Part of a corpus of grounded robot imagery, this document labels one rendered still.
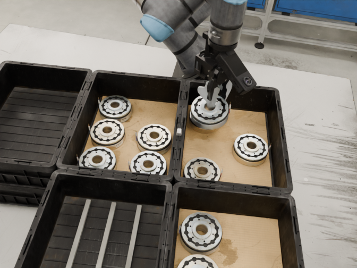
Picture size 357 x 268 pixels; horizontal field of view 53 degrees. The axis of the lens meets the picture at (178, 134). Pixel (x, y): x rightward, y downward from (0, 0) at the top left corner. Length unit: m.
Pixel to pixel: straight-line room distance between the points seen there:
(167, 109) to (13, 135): 0.49
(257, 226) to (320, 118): 0.65
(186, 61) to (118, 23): 1.96
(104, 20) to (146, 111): 2.14
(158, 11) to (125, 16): 2.45
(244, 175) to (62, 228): 0.51
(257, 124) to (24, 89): 0.80
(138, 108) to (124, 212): 0.39
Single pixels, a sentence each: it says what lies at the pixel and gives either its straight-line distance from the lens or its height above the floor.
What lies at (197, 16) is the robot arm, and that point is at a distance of 1.28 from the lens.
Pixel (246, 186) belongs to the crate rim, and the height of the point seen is 0.93.
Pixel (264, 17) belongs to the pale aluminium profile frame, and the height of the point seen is 0.26.
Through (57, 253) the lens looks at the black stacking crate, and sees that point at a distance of 0.94.
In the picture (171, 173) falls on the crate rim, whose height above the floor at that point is 0.93.
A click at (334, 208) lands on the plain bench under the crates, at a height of 0.70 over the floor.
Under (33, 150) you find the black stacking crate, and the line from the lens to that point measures 1.14.
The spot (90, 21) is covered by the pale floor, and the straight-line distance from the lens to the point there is 3.27.
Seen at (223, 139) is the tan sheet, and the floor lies 0.83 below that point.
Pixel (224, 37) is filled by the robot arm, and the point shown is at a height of 1.22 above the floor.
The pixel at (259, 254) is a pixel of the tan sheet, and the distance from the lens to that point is 0.94.
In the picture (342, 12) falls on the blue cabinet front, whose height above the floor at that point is 0.39.
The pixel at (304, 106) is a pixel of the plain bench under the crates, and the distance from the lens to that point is 1.52.
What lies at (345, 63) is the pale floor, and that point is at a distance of 3.17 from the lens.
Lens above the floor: 1.67
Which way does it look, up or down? 48 degrees down
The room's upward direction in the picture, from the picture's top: 5 degrees clockwise
